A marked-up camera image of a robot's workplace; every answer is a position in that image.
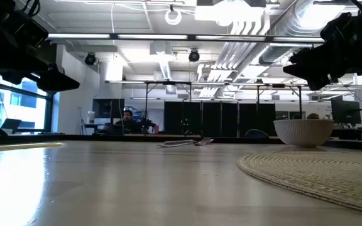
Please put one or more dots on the dark office chair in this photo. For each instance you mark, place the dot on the dark office chair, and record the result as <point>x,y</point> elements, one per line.
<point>256,134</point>

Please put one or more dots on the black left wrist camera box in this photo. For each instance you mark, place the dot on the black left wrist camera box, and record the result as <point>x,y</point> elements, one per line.
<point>31,31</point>

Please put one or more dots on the black background rig frame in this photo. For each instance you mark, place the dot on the black background rig frame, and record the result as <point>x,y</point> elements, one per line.
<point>168,83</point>

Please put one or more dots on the white ribbed bowl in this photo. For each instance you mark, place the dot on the white ribbed bowl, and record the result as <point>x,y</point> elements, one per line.
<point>303,132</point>

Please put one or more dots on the yellow tape strip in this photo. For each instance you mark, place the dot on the yellow tape strip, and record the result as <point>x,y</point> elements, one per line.
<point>20,147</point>

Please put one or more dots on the open black laptop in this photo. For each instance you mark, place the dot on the open black laptop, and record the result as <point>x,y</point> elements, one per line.
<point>11,123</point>

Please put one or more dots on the white plastic container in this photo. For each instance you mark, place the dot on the white plastic container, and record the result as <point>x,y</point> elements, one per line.
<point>91,117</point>

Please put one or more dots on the iridescent metal fork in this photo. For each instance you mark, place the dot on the iridescent metal fork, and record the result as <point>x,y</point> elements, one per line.
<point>176,143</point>

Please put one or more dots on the overhead LED light bar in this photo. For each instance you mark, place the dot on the overhead LED light bar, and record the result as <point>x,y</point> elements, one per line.
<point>192,37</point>

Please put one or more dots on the round woven straw placemat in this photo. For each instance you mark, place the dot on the round woven straw placemat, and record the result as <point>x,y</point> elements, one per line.
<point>325,175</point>

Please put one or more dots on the black computer monitor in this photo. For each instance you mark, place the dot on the black computer monitor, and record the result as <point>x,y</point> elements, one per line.
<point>105,108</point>
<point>346,111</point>

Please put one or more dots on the black ceiling-mounted camera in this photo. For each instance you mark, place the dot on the black ceiling-mounted camera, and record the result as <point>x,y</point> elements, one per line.
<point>90,59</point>
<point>194,56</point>

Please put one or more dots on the person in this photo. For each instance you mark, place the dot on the person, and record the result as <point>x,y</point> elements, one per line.
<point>127,124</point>
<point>313,116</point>

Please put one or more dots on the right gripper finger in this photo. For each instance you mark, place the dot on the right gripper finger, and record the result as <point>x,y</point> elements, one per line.
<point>316,75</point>
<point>311,56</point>

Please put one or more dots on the black table frame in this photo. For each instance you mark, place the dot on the black table frame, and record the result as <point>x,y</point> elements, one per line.
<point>74,138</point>

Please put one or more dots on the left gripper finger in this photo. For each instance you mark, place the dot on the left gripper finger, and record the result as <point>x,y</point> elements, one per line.
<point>58,83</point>
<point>17,78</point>

